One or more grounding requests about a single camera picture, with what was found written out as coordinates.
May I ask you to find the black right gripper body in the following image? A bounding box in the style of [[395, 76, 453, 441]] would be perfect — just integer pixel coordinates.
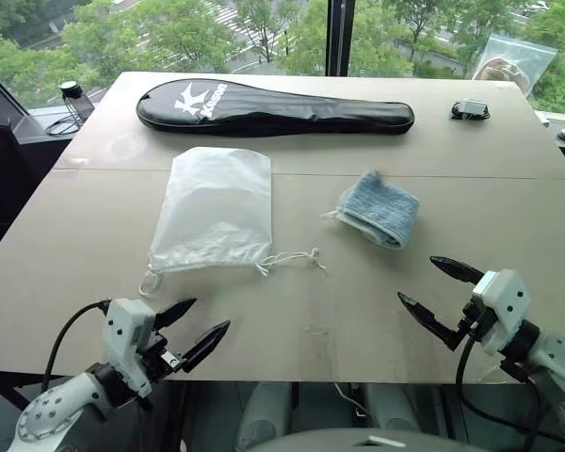
[[460, 300, 495, 338]]

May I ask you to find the clear bottle with black cap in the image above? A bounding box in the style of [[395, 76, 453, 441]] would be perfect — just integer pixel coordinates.
[[57, 80, 96, 126]]

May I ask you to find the grey rounded shape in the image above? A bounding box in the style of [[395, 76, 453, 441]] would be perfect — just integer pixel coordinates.
[[373, 382, 423, 430], [234, 381, 294, 451]]

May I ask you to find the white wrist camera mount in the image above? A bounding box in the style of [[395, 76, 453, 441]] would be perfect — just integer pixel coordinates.
[[102, 297, 158, 399], [470, 268, 533, 355]]

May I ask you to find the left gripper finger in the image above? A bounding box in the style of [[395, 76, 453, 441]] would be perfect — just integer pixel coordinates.
[[182, 319, 233, 375], [155, 297, 199, 331]]

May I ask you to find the blue terry towel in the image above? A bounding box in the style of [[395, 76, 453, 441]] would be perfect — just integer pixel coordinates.
[[320, 169, 422, 251]]

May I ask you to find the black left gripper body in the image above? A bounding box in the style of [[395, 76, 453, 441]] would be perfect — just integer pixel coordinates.
[[139, 315, 187, 383]]

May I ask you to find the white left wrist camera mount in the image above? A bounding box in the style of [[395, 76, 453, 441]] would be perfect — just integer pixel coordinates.
[[102, 297, 158, 399]]

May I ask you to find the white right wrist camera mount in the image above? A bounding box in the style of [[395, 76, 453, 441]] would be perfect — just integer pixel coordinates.
[[470, 268, 533, 355]]

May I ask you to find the black window frame post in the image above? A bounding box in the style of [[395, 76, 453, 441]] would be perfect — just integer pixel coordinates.
[[326, 0, 357, 77]]

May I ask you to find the small black grey device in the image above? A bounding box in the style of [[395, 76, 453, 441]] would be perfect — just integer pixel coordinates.
[[448, 97, 492, 122]]

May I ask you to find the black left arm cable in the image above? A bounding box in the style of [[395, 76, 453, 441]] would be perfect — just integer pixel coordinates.
[[40, 300, 111, 395]]

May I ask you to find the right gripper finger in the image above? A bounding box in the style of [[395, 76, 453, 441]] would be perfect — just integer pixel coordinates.
[[428, 255, 487, 285], [396, 291, 470, 352]]

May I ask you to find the clear zip bag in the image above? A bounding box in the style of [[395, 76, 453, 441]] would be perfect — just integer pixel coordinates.
[[470, 32, 558, 98]]

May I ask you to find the black chair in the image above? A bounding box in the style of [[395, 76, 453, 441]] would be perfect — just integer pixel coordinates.
[[0, 62, 44, 266]]

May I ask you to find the grey curved robot body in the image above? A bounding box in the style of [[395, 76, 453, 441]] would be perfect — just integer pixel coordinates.
[[262, 427, 473, 452]]

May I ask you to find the white drawstring bag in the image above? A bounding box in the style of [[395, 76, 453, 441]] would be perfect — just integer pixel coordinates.
[[138, 146, 329, 299]]

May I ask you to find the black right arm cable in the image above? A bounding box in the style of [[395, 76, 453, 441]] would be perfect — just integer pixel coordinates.
[[454, 329, 547, 452]]

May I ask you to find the black racket case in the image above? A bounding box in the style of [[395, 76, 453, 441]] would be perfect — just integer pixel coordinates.
[[135, 77, 416, 139]]

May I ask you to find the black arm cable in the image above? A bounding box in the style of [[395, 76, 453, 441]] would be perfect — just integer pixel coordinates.
[[454, 329, 547, 452], [40, 300, 111, 395]]

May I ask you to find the thin black cable loop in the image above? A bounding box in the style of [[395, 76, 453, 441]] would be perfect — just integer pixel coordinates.
[[43, 105, 84, 137]]

